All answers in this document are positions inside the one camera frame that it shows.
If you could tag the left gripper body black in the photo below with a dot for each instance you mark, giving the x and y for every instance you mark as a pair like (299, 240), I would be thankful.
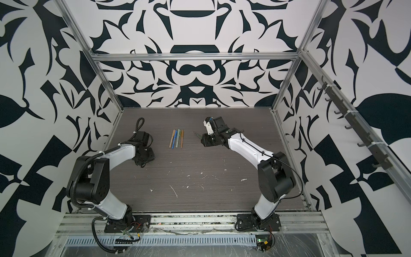
(149, 156)

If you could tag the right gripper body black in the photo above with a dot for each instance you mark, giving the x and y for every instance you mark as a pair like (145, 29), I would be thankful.
(211, 140)

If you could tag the brown pen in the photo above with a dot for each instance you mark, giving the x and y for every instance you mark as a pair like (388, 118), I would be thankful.
(181, 138)

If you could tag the tan pen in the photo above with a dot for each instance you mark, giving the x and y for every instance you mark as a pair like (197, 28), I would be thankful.
(171, 139)

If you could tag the blue pen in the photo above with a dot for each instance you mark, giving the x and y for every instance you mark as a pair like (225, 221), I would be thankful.
(174, 139)

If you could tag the light green pen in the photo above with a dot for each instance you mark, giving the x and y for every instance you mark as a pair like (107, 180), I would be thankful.
(177, 138)

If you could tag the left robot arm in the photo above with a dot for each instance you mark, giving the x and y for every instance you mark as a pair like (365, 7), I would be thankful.
(89, 184)

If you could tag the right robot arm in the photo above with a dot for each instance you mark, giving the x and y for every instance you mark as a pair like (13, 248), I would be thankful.
(275, 176)

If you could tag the green circuit board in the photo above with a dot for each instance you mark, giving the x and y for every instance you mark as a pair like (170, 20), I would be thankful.
(265, 242)

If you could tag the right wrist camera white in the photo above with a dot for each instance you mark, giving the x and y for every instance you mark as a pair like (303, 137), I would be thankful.
(207, 124)

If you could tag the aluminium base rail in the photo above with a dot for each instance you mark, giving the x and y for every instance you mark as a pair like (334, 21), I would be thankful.
(184, 223)

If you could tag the white cable duct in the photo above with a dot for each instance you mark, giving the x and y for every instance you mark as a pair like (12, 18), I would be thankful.
(170, 240)

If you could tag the wall hook rack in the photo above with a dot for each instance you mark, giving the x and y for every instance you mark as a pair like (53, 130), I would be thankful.
(357, 123)

